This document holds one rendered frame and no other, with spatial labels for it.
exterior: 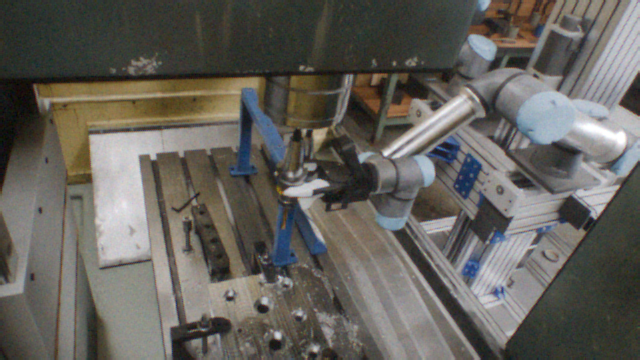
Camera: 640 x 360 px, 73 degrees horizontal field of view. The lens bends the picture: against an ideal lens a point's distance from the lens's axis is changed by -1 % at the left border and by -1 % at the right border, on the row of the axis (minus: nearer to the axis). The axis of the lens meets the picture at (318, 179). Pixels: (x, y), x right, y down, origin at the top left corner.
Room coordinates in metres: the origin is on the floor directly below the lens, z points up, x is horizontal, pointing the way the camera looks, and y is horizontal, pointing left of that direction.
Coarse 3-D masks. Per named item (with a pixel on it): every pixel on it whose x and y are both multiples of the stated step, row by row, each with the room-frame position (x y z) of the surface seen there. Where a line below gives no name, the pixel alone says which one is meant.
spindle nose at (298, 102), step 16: (272, 80) 0.63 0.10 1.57; (288, 80) 0.62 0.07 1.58; (304, 80) 0.62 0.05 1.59; (320, 80) 0.62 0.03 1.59; (336, 80) 0.64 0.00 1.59; (352, 80) 0.68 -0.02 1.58; (272, 96) 0.63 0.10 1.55; (288, 96) 0.62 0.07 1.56; (304, 96) 0.62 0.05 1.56; (320, 96) 0.63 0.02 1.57; (336, 96) 0.64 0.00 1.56; (272, 112) 0.63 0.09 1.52; (288, 112) 0.62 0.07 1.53; (304, 112) 0.62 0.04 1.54; (320, 112) 0.63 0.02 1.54; (336, 112) 0.65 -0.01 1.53; (304, 128) 0.62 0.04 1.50; (320, 128) 0.63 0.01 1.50
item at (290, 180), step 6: (306, 168) 0.70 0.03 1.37; (276, 174) 0.69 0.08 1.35; (282, 174) 0.67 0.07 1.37; (288, 174) 0.67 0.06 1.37; (300, 174) 0.68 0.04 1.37; (306, 174) 0.69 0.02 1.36; (282, 180) 0.67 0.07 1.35; (288, 180) 0.67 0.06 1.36; (294, 180) 0.67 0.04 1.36; (300, 180) 0.68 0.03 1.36; (288, 186) 0.67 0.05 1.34; (294, 186) 0.67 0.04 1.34
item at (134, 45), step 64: (0, 0) 0.40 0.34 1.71; (64, 0) 0.43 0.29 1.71; (128, 0) 0.46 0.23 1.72; (192, 0) 0.49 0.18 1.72; (256, 0) 0.53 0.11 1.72; (320, 0) 0.56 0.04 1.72; (384, 0) 0.61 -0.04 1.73; (448, 0) 0.66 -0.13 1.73; (0, 64) 0.40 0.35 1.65; (64, 64) 0.42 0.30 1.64; (128, 64) 0.46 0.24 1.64; (192, 64) 0.49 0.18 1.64; (256, 64) 0.53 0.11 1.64; (320, 64) 0.57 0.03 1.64; (384, 64) 0.62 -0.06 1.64; (448, 64) 0.67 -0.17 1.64
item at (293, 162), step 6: (288, 144) 0.69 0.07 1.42; (294, 144) 0.69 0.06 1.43; (300, 144) 0.69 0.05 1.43; (288, 150) 0.69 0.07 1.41; (294, 150) 0.68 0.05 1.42; (300, 150) 0.69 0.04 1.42; (288, 156) 0.68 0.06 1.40; (294, 156) 0.68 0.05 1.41; (300, 156) 0.69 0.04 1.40; (282, 162) 0.69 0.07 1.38; (288, 162) 0.68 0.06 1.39; (294, 162) 0.68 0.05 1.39; (300, 162) 0.69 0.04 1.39; (282, 168) 0.69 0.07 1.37; (288, 168) 0.68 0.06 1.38; (294, 168) 0.68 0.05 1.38; (300, 168) 0.69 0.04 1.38; (294, 174) 0.68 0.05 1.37
